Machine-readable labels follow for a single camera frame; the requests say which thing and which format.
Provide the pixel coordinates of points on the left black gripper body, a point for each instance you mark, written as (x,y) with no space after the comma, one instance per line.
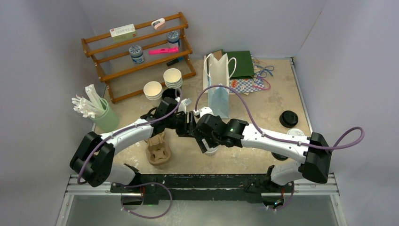
(179,123)

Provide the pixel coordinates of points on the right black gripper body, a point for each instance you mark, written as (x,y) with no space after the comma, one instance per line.
(212,141)

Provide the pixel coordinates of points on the single white paper cup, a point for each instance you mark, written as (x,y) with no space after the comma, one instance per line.
(211,151)

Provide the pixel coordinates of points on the white cup stack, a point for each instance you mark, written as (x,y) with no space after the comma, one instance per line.
(153,90)
(173,78)

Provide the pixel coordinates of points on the light blue paper bag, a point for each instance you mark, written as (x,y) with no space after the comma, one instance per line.
(218,83)

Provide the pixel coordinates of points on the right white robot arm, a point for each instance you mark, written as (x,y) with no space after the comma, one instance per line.
(309,158)

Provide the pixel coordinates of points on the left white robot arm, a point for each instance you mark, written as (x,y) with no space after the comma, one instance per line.
(93,159)

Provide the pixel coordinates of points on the black paper cup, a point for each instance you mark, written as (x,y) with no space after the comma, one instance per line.
(170,93)

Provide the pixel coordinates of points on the brown pulp cup carrier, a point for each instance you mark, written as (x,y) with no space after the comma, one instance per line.
(158,152)

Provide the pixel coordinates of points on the checkered patterned paper bag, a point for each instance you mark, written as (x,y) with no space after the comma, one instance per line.
(249,85)

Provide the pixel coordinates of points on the black blue marker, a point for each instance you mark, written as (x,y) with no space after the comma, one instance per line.
(175,61)

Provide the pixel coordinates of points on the green straw holder cup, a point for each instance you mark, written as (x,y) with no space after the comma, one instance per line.
(109,120)

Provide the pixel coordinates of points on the pink marker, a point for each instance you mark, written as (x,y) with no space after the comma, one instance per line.
(163,51)

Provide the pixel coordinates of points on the wooden shelf rack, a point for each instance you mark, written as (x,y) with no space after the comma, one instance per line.
(123,51)

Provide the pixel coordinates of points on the left blue white jar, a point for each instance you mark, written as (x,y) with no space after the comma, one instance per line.
(136,53)

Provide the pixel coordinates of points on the blue white jar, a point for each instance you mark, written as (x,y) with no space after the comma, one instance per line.
(136,53)
(173,39)

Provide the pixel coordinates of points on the green paper bag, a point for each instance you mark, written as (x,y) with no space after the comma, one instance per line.
(240,65)

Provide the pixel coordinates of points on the white wrapped straws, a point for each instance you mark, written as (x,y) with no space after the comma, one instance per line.
(91,107)

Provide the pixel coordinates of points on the black cup lid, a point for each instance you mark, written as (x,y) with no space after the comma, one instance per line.
(289,119)
(279,157)

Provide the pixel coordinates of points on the right blue white jar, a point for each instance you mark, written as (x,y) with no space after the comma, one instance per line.
(173,39)

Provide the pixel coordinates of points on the pink white stapler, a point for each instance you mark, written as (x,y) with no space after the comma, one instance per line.
(158,24)

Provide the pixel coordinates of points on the white green box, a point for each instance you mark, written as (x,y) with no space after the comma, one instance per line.
(123,33)

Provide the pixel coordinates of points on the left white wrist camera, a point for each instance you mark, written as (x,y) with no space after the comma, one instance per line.
(184,105)

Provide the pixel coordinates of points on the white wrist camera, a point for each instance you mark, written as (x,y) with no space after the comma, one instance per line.
(184,105)
(202,111)

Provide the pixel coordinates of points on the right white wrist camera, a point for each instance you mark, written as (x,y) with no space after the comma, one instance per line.
(202,111)

